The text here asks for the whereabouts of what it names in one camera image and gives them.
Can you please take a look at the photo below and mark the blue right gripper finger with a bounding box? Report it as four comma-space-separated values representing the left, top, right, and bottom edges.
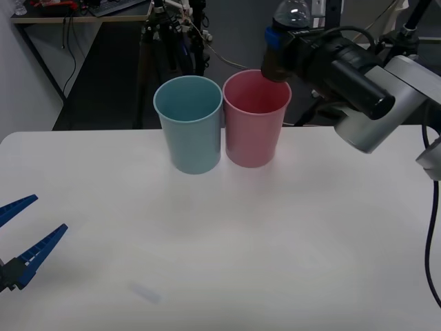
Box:
264, 26, 281, 50

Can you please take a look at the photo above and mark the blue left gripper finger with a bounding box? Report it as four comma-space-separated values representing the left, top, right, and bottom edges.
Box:
0, 223, 69, 292
0, 194, 39, 228

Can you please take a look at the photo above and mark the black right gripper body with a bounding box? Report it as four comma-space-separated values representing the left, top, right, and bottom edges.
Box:
279, 28, 328, 83

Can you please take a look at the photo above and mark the clear bottle with dark drink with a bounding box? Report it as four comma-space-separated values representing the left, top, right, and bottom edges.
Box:
260, 0, 311, 84

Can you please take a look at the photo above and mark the pink plastic bin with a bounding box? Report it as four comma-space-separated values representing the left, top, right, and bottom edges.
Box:
222, 69, 293, 169

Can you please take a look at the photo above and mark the pale blue plastic bin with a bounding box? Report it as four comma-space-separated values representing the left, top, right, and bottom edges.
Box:
152, 75, 223, 175

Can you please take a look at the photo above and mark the black keyboard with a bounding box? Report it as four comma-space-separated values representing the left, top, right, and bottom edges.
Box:
88, 0, 147, 17

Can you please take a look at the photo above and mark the dark desk with pale edge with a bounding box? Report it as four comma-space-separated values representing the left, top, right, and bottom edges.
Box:
9, 0, 153, 25

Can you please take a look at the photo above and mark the thin white cable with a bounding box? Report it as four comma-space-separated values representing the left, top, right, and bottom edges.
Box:
185, 9, 249, 70

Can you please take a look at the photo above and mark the black camera tripod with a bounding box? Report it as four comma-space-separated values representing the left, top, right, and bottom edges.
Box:
136, 0, 215, 129

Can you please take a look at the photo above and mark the black cable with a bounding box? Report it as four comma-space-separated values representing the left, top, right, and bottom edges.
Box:
421, 124, 441, 308

